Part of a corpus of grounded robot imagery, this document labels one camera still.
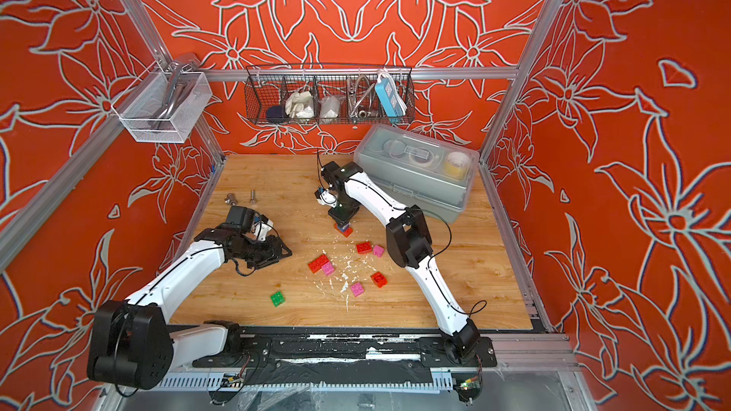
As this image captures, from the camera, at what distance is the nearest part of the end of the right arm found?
830mm

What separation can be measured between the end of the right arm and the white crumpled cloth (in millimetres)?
306

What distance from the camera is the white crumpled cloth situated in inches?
35.9
